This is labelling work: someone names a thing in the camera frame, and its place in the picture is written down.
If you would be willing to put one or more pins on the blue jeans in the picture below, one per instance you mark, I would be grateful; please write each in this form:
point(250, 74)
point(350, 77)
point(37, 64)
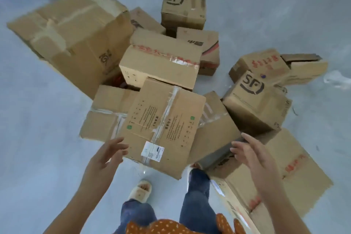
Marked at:
point(196, 203)

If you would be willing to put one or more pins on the person's right hand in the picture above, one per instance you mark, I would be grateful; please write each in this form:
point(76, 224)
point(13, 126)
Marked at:
point(260, 164)

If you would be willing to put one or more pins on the person's right forearm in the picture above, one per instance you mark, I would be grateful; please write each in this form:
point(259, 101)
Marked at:
point(282, 209)

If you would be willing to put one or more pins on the person's left fingers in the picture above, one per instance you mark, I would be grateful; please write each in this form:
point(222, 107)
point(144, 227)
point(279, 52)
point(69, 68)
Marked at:
point(116, 146)

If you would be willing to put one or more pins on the person's right fingers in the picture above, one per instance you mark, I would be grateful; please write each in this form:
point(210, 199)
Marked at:
point(241, 150)

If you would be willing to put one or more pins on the orange polka-dot shirt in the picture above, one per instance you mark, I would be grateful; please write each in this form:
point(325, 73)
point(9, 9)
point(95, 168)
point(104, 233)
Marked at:
point(164, 227)

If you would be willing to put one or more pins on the pile of cardboard boxes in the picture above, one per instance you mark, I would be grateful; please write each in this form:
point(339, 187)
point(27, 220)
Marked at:
point(164, 121)

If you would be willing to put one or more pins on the white plastic scrap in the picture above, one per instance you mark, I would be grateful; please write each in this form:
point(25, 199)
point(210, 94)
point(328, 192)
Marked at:
point(338, 79)

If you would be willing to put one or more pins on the person's left forearm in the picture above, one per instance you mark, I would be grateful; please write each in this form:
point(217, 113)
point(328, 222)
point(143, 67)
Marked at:
point(74, 209)

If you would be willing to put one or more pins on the person's left hand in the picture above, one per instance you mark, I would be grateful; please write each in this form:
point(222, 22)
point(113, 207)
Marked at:
point(101, 164)

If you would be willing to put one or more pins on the beige slipper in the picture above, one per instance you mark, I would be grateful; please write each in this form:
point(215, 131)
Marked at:
point(195, 165)
point(138, 194)

